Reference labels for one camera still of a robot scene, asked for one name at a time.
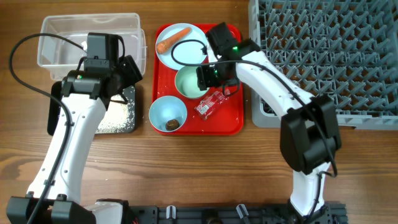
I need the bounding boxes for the light blue plate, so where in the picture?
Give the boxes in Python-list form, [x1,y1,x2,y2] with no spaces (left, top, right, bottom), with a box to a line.
[155,23,209,70]

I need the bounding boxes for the green bowl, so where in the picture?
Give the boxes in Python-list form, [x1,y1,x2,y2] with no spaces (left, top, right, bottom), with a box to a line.
[175,67,210,99]

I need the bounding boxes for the orange carrot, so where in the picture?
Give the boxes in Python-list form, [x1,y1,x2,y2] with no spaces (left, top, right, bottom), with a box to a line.
[156,27,192,54]

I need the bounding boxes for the crumpled white napkin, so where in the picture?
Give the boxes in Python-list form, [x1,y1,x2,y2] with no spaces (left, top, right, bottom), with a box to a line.
[207,50,218,63]

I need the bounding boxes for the white rice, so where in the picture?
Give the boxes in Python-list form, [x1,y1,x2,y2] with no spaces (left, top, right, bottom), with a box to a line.
[96,86,136,134]

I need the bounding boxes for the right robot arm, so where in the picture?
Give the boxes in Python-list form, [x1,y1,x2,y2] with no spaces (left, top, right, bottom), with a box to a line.
[197,23,341,223]

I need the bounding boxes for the brown food ball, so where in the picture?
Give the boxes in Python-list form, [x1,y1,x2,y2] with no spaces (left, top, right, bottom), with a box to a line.
[165,119,180,131]

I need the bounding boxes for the grey dishwasher rack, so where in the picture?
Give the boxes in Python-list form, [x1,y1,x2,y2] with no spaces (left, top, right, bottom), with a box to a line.
[248,0,397,130]

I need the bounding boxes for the red snack wrapper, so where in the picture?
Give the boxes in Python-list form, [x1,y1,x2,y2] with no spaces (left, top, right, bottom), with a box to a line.
[194,90,230,121]

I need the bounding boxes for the clear plastic bin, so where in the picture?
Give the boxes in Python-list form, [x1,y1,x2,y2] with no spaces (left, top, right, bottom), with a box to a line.
[37,13,147,81]

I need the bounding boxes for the red serving tray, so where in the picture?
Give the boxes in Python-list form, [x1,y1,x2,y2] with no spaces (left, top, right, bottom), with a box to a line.
[152,24,244,135]

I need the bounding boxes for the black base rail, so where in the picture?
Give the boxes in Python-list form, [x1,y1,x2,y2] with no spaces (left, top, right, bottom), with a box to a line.
[74,202,348,224]

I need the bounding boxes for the black tray bin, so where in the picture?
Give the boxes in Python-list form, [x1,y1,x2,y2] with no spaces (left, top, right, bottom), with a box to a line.
[47,80,137,136]

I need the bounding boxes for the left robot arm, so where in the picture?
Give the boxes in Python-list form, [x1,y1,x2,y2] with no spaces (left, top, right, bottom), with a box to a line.
[6,32,142,223]

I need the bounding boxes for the light blue bowl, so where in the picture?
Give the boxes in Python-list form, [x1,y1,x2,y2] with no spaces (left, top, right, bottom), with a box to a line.
[149,96,188,133]

